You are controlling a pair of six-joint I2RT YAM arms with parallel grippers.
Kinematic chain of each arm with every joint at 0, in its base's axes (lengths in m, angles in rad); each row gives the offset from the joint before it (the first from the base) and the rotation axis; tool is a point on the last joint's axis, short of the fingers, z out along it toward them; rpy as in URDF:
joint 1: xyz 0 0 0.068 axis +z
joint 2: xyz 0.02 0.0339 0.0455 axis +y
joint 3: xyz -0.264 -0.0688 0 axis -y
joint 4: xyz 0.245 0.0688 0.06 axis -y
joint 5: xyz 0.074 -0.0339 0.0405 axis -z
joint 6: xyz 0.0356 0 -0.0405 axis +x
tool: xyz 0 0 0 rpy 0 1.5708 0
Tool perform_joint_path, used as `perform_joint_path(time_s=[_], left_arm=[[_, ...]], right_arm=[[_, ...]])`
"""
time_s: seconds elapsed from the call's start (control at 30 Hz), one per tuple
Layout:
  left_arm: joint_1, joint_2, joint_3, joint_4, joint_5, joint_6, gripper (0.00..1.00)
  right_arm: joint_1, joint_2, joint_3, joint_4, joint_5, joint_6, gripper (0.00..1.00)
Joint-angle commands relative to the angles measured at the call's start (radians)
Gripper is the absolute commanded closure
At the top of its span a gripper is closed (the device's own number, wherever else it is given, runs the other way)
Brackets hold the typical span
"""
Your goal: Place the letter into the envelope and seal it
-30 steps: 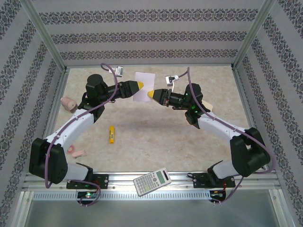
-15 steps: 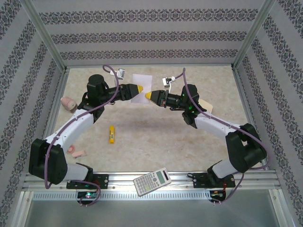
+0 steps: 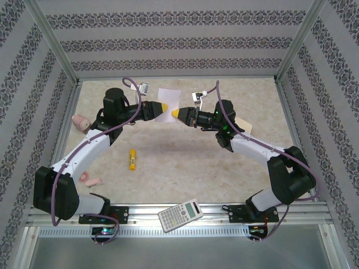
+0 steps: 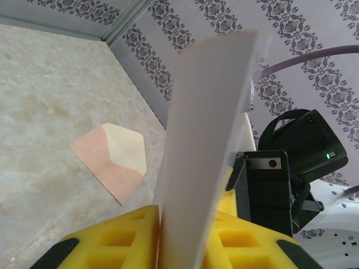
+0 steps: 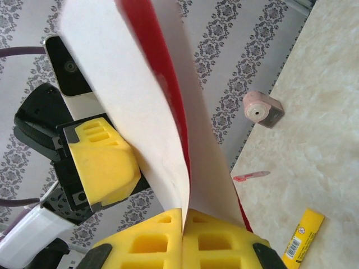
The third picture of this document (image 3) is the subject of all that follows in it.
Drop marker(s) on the pink eraser block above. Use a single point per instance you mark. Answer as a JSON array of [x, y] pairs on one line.
[[93, 182]]

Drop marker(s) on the aluminium side rail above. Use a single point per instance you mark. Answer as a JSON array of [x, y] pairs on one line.
[[70, 101], [286, 101]]

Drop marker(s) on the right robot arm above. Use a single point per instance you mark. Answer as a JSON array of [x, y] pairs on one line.
[[252, 148]]

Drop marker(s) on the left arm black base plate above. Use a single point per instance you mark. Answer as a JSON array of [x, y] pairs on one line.
[[122, 214]]

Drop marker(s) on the grey metal panel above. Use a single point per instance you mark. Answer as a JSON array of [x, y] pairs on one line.
[[179, 252]]

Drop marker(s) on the aluminium front rail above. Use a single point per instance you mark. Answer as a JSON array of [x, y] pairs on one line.
[[146, 208]]

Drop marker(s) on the aluminium lower frame bar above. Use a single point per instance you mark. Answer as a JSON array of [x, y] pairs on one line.
[[26, 249], [331, 249]]

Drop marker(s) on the grey scientific calculator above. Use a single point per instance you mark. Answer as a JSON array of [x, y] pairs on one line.
[[179, 214]]

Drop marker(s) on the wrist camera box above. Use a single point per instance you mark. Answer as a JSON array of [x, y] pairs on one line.
[[196, 96], [144, 88]]

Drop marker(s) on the aluminium frame post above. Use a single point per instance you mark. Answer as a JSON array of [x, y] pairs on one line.
[[300, 39], [53, 42]]

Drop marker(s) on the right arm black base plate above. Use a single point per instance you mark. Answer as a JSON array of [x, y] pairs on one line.
[[238, 217]]

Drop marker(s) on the pink envelope with cream flap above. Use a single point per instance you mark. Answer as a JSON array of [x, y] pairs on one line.
[[245, 126]]

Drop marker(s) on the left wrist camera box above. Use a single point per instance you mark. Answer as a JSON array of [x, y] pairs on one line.
[[144, 88]]

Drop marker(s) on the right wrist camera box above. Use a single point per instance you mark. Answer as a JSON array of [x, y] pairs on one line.
[[196, 96]]

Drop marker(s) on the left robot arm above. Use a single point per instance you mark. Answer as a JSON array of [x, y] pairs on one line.
[[81, 154]]

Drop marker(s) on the white letter paper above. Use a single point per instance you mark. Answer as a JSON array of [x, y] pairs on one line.
[[168, 98]]

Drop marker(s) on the yellow glue stick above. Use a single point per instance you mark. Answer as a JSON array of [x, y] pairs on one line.
[[132, 159]]

